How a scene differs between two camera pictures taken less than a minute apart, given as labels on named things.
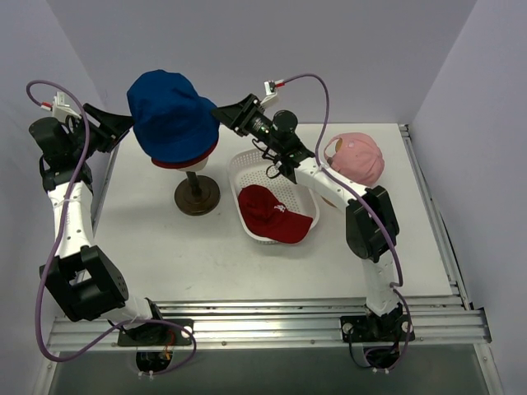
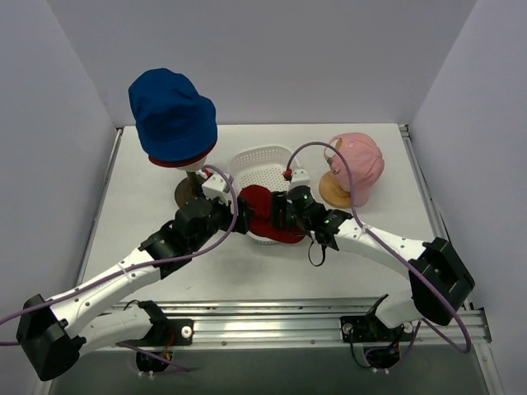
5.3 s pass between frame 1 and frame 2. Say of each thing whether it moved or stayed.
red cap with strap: stayed
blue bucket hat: stayed
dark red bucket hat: stayed
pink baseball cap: stayed
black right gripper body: moved
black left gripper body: moved
